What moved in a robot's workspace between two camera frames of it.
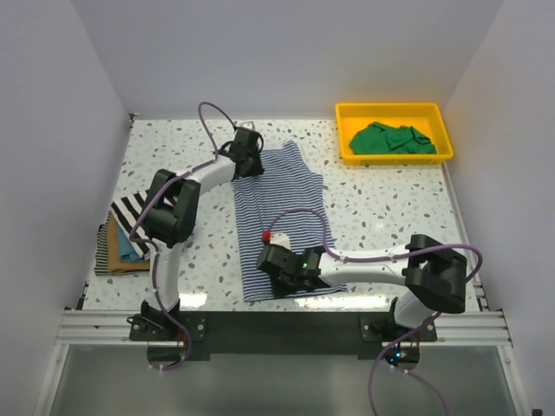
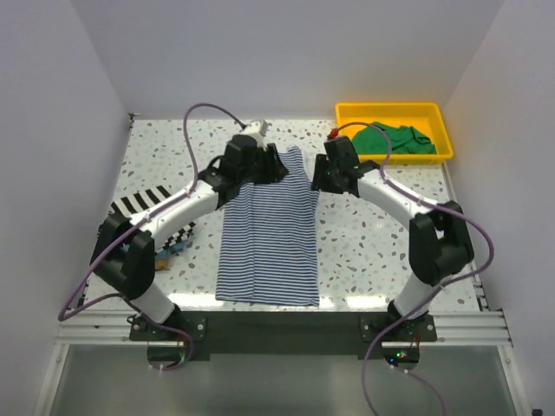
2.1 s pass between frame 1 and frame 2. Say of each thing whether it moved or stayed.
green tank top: stayed
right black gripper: moved
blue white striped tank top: moved
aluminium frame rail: stayed
